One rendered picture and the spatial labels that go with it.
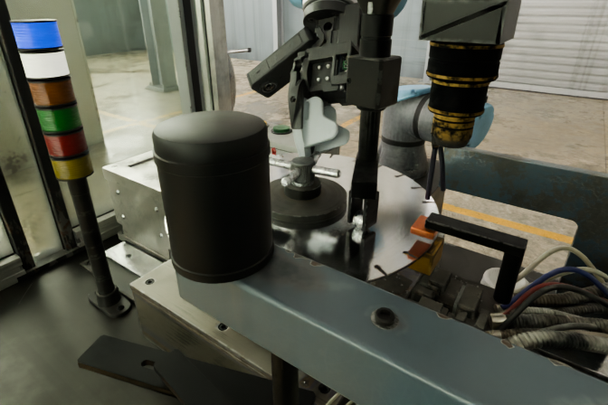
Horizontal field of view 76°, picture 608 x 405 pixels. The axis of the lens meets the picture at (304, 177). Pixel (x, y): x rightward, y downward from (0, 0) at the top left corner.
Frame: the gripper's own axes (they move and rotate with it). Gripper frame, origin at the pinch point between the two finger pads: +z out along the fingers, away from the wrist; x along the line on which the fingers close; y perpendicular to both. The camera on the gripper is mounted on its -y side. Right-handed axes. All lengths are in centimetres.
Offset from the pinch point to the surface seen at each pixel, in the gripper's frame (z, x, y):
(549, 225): -3, 221, 34
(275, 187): 3.8, -2.4, -2.6
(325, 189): 3.6, 0.3, 3.2
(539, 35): -264, 522, 32
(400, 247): 9.7, -3.4, 14.2
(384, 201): 4.5, 3.8, 9.9
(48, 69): -6.9, -21.9, -21.8
